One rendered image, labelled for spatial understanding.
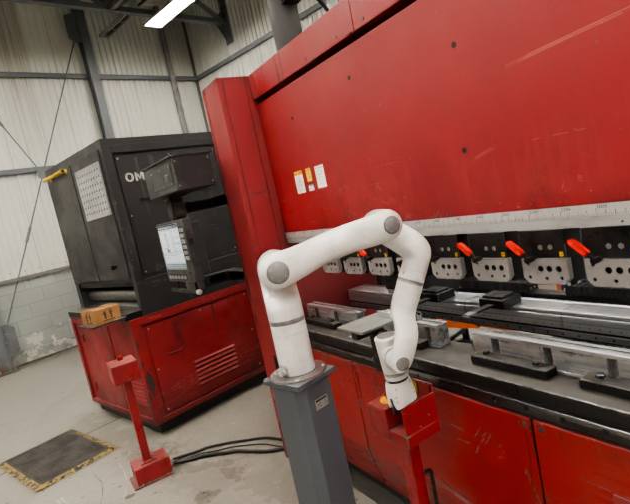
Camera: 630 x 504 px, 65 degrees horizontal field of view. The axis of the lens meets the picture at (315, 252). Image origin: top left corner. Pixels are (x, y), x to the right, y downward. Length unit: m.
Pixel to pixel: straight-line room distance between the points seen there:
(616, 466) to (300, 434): 0.90
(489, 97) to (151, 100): 8.68
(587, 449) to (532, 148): 0.86
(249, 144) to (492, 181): 1.55
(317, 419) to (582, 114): 1.18
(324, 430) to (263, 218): 1.44
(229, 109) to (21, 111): 6.47
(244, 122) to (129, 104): 6.99
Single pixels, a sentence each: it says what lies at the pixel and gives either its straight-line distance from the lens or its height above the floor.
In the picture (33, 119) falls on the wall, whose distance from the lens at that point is 9.09.
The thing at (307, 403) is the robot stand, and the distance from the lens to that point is 1.65.
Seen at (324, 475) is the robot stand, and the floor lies 0.68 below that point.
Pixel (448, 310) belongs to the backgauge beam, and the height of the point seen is 0.93.
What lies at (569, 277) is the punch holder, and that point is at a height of 1.19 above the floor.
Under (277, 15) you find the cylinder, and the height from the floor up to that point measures 2.51.
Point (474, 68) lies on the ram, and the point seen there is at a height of 1.85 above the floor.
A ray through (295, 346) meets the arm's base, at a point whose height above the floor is 1.11.
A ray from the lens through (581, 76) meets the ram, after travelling 1.50.
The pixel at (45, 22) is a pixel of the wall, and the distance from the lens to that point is 9.71.
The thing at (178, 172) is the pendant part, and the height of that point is 1.85.
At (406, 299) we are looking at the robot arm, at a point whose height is 1.17.
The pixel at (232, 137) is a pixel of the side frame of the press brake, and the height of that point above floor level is 1.97.
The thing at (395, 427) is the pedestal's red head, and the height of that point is 0.70.
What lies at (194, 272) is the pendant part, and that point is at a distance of 2.79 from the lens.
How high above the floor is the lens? 1.57
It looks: 6 degrees down
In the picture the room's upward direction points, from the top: 12 degrees counter-clockwise
